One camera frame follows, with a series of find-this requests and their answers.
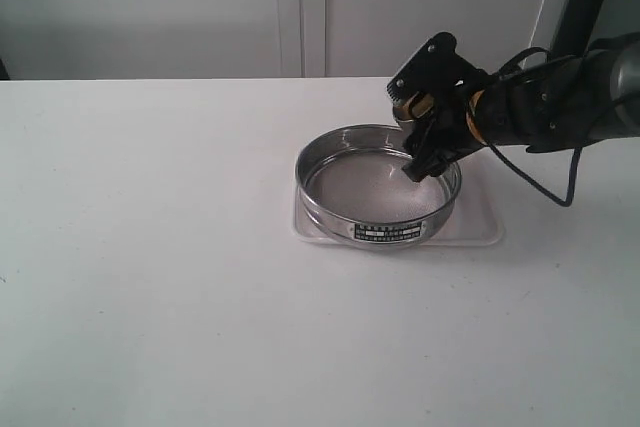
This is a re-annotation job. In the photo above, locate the round steel mesh sieve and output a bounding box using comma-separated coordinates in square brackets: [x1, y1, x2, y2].
[294, 124, 462, 250]

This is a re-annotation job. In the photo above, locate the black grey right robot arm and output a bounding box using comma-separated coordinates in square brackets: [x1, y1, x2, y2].
[386, 32, 639, 182]

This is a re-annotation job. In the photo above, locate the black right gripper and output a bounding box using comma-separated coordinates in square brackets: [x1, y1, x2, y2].
[386, 32, 488, 182]

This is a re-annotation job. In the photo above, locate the stainless steel cup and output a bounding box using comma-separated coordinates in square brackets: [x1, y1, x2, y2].
[392, 92, 435, 140]

